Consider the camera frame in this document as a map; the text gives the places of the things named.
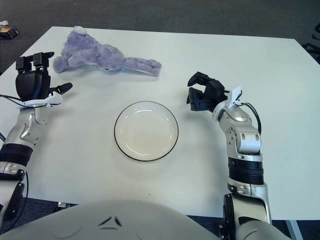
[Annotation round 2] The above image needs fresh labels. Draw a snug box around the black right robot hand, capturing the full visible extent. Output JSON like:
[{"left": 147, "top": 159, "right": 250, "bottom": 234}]
[{"left": 186, "top": 71, "right": 230, "bottom": 113}]

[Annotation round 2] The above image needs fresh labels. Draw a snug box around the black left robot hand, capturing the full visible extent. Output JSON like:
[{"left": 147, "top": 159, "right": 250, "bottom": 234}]
[{"left": 15, "top": 51, "right": 73, "bottom": 101}]

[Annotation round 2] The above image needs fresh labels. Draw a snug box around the purple plush bear doll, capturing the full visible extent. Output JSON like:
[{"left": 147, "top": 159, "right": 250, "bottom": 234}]
[{"left": 53, "top": 25, "right": 163, "bottom": 77}]

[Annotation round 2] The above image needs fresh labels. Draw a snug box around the white plate with black rim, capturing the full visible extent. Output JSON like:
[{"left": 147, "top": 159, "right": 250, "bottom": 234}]
[{"left": 114, "top": 100, "right": 180, "bottom": 162}]

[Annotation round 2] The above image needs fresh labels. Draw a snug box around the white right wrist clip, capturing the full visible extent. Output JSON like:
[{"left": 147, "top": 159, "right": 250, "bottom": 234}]
[{"left": 228, "top": 86, "right": 243, "bottom": 110}]

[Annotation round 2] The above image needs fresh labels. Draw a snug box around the dark cardboard box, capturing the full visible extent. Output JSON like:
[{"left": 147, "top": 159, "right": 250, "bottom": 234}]
[{"left": 0, "top": 24, "right": 20, "bottom": 40}]

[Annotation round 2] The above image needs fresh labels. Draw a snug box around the black office chair base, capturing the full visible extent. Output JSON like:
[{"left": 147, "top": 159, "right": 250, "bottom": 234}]
[{"left": 302, "top": 24, "right": 320, "bottom": 61}]

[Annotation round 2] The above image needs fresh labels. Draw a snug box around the grey robot torso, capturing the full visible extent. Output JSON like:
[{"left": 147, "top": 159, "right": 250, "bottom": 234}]
[{"left": 0, "top": 199, "right": 223, "bottom": 240}]

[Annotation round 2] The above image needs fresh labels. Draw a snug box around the white table leg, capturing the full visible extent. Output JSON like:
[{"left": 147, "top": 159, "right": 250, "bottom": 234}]
[{"left": 284, "top": 219, "right": 301, "bottom": 240}]

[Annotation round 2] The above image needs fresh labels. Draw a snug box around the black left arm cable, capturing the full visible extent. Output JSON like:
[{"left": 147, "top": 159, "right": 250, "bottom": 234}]
[{"left": 0, "top": 93, "right": 30, "bottom": 226}]

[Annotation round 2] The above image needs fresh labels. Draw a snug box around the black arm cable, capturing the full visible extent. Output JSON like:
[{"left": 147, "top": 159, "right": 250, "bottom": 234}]
[
  {"left": 241, "top": 102, "right": 262, "bottom": 133},
  {"left": 0, "top": 93, "right": 30, "bottom": 226}
]

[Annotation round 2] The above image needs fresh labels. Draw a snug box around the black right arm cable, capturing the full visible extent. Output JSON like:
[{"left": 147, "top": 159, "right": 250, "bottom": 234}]
[{"left": 241, "top": 102, "right": 262, "bottom": 133}]

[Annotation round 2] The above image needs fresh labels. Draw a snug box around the metal table bracket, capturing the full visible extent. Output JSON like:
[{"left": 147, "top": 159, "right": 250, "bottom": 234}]
[{"left": 57, "top": 201, "right": 78, "bottom": 210}]

